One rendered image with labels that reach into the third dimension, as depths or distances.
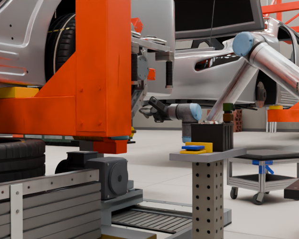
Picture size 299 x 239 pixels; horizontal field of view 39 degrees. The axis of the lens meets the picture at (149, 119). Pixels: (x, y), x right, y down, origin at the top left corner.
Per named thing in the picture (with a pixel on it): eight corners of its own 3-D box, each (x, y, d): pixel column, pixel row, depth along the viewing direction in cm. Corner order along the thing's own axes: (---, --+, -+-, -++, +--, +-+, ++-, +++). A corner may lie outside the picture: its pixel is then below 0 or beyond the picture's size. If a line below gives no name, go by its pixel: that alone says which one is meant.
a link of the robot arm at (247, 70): (266, 32, 220) (200, 131, 251) (254, 29, 211) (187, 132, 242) (283, 44, 214) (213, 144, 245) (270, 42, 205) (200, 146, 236)
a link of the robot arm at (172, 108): (173, 111, 230) (179, 99, 236) (165, 111, 233) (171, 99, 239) (179, 123, 236) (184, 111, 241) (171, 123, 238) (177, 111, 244)
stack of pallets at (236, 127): (243, 131, 1611) (243, 109, 1611) (236, 132, 1541) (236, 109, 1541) (213, 131, 1670) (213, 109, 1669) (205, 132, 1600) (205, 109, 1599)
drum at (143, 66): (118, 83, 238) (118, 58, 238) (150, 82, 227) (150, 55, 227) (102, 82, 226) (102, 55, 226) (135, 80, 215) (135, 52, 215)
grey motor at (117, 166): (65, 216, 221) (64, 148, 221) (131, 227, 199) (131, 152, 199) (38, 223, 206) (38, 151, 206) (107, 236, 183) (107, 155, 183)
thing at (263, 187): (266, 192, 332) (266, 149, 331) (305, 200, 301) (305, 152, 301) (225, 198, 310) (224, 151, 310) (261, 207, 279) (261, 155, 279)
